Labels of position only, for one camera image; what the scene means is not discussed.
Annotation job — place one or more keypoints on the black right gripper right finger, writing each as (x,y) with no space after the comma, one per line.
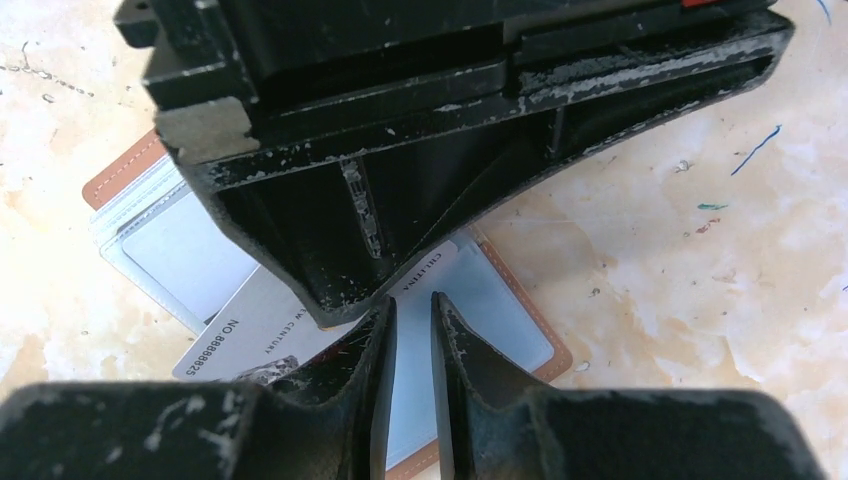
(497,421)

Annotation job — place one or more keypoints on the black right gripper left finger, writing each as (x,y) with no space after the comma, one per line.
(327,419)

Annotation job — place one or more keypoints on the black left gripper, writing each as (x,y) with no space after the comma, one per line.
(367,132)

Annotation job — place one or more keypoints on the silver VIP card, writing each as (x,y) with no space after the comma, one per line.
(264,323)

